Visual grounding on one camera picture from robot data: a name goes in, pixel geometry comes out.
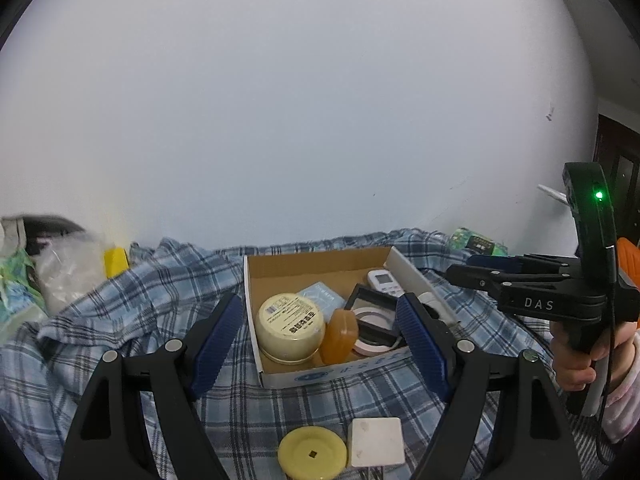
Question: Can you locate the blue plaid shirt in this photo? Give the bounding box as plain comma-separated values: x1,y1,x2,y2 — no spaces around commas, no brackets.
0,230,568,480

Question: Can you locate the black cable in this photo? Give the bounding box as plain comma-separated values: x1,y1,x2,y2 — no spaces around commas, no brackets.
595,244,621,467

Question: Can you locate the white remote control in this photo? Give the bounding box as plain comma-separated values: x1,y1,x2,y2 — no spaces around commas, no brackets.
367,269,407,296

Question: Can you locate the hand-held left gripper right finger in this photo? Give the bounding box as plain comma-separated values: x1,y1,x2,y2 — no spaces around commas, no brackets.
395,291,583,480

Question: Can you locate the dark bag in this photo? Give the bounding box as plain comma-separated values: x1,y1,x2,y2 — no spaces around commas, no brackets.
20,216,87,256

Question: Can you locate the clear plastic bag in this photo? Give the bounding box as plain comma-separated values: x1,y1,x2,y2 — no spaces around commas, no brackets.
32,232,108,313

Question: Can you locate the person's right hand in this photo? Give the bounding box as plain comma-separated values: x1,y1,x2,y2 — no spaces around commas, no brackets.
550,319,640,393

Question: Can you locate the person's right forearm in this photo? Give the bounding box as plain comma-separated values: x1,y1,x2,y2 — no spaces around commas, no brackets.
599,332,640,445

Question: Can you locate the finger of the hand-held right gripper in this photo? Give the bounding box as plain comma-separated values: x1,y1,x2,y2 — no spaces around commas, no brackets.
466,254,583,275
445,263,581,295

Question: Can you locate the yellow round disc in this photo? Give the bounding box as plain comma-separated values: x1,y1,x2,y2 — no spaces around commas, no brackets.
277,427,349,480

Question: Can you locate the white wall fixture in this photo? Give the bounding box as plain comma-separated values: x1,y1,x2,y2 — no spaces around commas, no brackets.
537,184,569,207

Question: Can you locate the pink round tin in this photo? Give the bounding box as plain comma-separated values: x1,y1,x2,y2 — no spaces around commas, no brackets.
352,305,402,358

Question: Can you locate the grey striped blanket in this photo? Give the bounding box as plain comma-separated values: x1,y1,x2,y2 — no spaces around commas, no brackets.
562,407,608,480

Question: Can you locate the dark wooden door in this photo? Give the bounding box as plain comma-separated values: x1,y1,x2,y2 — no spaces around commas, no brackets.
595,110,640,243

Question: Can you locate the grey small box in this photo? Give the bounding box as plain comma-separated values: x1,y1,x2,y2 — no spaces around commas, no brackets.
298,281,347,311

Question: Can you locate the cream round jar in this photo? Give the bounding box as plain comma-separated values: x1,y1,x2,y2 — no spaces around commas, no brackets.
257,294,327,366

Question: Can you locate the white cardboard box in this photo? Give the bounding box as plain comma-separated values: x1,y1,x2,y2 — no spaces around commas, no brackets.
243,245,461,389

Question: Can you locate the white power adapter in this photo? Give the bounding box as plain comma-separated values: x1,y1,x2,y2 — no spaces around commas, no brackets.
347,417,406,480

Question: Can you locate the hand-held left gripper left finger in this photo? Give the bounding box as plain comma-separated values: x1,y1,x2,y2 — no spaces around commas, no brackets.
57,291,244,480

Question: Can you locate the green plastic bag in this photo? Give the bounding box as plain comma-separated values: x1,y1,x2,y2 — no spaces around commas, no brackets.
0,247,43,323

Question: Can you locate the yellow block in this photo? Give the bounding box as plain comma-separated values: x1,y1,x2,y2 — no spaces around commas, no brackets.
104,247,130,280

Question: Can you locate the black frame with tape roll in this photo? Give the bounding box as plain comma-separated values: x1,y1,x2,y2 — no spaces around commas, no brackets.
345,282,407,350

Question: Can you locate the green printed packet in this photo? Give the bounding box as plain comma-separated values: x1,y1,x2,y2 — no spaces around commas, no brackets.
452,228,508,256

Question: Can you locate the orange soap bar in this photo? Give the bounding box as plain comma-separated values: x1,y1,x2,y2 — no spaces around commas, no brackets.
320,308,361,366

